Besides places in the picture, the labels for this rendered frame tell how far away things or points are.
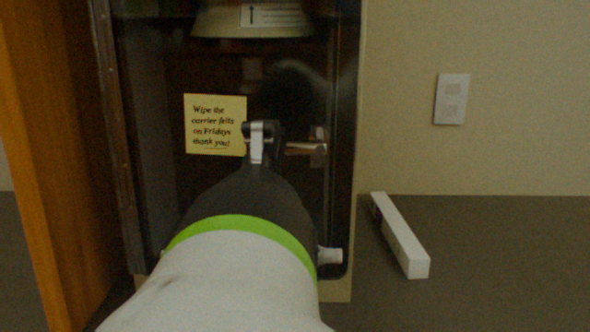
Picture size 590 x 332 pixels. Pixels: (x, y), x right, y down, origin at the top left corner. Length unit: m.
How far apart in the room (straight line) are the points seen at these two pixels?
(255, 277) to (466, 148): 0.93
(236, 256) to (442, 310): 0.52
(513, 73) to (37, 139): 0.91
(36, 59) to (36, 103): 0.05
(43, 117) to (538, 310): 0.71
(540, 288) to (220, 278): 0.67
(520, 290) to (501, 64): 0.51
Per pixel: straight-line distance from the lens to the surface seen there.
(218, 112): 0.53
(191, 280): 0.17
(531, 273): 0.82
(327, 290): 0.65
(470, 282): 0.76
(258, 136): 0.34
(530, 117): 1.11
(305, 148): 0.48
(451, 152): 1.07
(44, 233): 0.58
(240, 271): 0.18
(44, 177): 0.57
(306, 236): 0.26
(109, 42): 0.56
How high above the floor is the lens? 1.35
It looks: 21 degrees down
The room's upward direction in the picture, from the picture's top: straight up
